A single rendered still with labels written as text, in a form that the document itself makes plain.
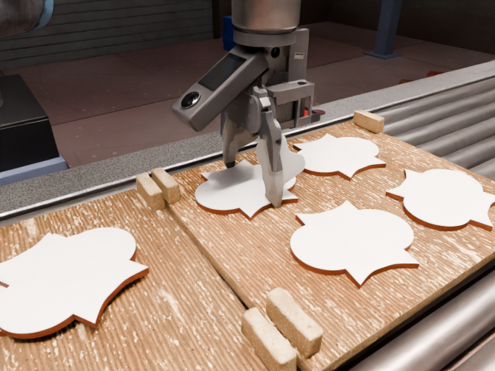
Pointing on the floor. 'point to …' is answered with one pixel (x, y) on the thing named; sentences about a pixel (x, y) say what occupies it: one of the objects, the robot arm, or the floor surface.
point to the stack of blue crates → (227, 33)
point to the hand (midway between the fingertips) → (247, 185)
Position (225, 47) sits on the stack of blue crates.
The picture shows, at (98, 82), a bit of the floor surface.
